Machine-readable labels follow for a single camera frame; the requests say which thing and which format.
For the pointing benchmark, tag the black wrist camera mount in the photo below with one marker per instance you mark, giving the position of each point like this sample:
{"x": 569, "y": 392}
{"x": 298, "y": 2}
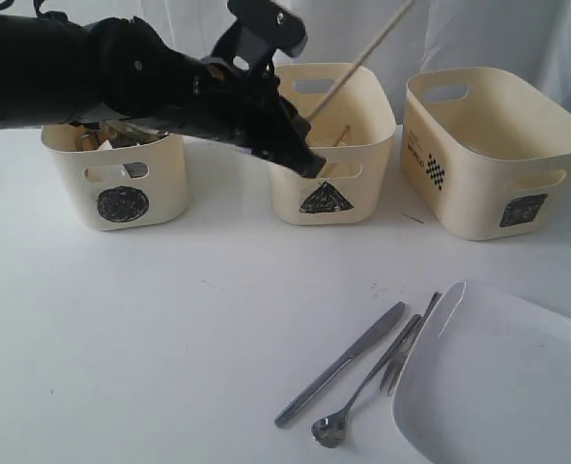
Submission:
{"x": 261, "y": 28}

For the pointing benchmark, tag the steel table knife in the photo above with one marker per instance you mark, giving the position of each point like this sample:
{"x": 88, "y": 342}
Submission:
{"x": 371, "y": 337}

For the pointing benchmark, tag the cream bin with circle mark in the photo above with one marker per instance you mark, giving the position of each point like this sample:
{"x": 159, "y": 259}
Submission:
{"x": 113, "y": 189}

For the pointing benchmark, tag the cream bin with triangle mark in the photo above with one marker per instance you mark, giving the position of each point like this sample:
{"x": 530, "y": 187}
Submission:
{"x": 351, "y": 193}

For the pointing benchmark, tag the white background curtain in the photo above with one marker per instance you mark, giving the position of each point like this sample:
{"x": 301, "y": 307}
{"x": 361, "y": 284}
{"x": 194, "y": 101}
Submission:
{"x": 531, "y": 39}

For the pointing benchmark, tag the stainless steel bowl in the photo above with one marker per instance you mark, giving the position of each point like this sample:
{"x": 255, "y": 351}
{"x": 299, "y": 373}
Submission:
{"x": 118, "y": 134}

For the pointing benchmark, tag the steel fork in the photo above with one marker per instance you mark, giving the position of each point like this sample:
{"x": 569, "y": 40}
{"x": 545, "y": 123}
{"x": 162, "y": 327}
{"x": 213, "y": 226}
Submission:
{"x": 395, "y": 365}

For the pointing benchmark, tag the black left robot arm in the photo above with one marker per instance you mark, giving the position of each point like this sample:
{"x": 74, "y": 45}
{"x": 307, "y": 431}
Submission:
{"x": 55, "y": 72}

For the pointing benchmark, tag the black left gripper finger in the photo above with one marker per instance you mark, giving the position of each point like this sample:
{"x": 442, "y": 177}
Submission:
{"x": 295, "y": 156}
{"x": 292, "y": 128}

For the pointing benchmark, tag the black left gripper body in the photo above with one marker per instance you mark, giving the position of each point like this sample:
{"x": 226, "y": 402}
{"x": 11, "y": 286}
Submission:
{"x": 212, "y": 101}

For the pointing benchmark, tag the dark wooden chopstick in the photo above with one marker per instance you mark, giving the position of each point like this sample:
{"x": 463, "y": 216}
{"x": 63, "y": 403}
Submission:
{"x": 331, "y": 166}

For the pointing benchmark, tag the cream bin with square mark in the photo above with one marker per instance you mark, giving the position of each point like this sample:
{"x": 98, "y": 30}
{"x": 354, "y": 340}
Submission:
{"x": 488, "y": 153}

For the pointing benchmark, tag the white rectangular plate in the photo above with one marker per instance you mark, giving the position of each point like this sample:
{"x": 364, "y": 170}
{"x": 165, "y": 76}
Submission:
{"x": 488, "y": 380}

